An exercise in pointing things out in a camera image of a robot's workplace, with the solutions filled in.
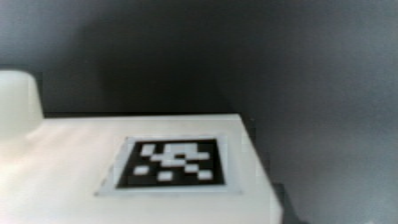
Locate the white drawer cabinet box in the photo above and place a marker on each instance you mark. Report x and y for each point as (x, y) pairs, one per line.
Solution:
(125, 170)

